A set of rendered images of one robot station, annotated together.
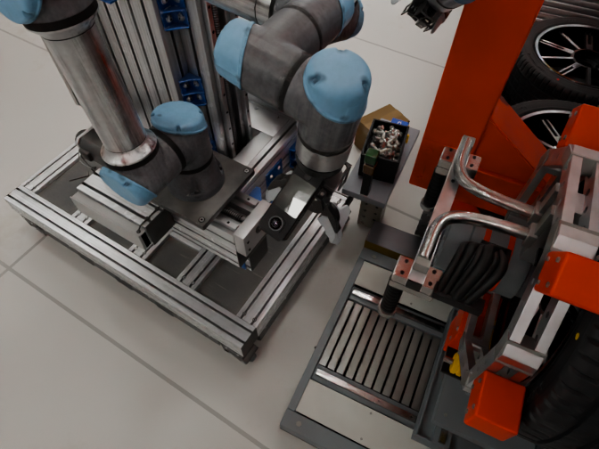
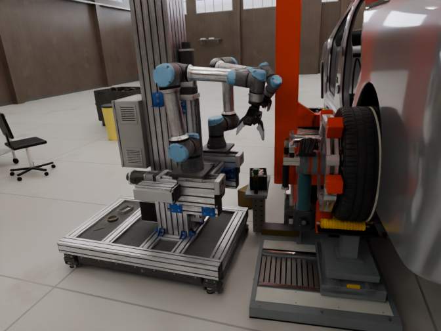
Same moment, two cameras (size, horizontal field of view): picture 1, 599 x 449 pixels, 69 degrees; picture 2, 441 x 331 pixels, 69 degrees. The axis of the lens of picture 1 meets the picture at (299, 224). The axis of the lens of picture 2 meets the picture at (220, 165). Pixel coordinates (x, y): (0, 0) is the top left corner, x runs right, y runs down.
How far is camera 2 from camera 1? 126 cm
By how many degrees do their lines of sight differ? 37
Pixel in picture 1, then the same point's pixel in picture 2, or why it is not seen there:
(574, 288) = (333, 123)
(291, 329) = (236, 276)
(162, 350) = (165, 301)
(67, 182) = (92, 232)
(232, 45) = (232, 72)
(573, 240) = not seen: hidden behind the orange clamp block
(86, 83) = (175, 107)
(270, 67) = (243, 74)
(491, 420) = (333, 180)
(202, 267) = (183, 245)
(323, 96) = (258, 73)
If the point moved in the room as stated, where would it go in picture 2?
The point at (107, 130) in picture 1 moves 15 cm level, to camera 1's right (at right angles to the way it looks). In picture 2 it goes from (177, 125) to (204, 123)
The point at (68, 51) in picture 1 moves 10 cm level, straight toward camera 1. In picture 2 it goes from (172, 96) to (184, 97)
